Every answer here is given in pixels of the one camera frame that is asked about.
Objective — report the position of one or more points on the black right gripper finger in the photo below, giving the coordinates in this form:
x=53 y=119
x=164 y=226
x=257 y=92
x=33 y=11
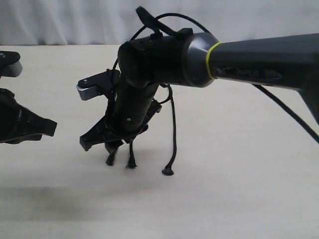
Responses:
x=98 y=134
x=112 y=146

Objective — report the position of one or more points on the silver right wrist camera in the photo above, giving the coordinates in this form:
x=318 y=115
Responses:
x=101 y=84

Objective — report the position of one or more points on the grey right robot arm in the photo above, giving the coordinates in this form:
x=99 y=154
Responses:
x=196 y=60

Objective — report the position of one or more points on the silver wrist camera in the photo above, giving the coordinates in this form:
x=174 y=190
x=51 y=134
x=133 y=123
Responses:
x=10 y=65
x=101 y=84

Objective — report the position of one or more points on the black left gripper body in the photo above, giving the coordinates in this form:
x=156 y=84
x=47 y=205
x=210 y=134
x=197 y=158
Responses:
x=14 y=119

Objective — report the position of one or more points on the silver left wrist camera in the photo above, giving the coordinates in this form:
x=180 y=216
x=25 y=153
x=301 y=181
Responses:
x=10 y=65

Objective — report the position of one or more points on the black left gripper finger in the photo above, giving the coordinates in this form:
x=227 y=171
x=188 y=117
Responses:
x=35 y=127

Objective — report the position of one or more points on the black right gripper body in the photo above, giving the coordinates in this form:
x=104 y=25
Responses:
x=130 y=109

